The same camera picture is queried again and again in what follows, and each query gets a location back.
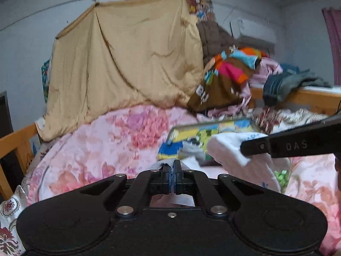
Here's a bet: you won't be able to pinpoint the pale pink garment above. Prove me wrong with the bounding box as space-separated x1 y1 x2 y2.
208 57 284 118

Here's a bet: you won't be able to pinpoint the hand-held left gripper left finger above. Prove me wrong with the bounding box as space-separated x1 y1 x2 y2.
78 165 172 216

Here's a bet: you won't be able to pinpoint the yellow quilt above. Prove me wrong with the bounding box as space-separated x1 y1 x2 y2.
36 0 205 142

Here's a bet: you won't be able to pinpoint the cartoon printed cloth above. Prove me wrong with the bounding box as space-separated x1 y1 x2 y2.
157 120 257 162

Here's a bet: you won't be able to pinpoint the teal wall poster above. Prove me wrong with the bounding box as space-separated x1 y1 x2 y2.
41 59 52 104

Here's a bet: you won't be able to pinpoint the grey green garment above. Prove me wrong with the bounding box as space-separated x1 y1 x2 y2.
288 69 332 94

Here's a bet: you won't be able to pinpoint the pink curtain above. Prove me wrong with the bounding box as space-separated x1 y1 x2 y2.
321 7 341 86

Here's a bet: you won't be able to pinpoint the colourful brown printed cloth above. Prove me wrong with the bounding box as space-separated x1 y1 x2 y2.
186 47 268 114

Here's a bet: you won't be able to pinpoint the brown quilted jacket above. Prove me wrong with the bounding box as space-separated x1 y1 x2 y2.
196 20 237 64

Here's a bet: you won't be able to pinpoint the colourful wall poster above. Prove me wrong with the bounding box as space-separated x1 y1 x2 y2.
184 0 215 22

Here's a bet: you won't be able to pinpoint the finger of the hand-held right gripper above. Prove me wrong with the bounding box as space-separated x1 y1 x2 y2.
240 135 271 157

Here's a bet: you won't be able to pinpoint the dark cabinet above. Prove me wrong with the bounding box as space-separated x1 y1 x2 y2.
0 91 26 192

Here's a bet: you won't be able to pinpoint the pink floral bed sheet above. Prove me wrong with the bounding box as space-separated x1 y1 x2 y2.
19 104 341 256
0 107 331 256

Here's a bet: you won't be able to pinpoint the glass jar of green stars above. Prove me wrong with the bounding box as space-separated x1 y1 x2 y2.
274 169 291 187

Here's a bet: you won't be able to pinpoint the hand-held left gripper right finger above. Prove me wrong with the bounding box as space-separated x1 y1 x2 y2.
173 160 264 216

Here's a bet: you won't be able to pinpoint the blue jeans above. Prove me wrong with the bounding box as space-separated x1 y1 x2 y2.
262 73 296 106

